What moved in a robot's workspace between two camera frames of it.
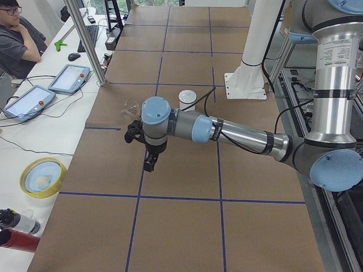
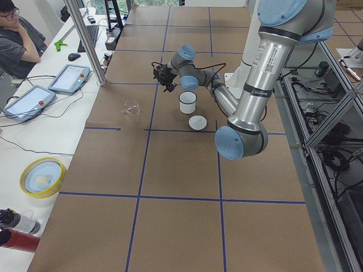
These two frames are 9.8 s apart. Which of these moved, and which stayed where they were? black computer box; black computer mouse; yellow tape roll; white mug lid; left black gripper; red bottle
Moved: white mug lid; left black gripper
Stayed: red bottle; yellow tape roll; black computer box; black computer mouse
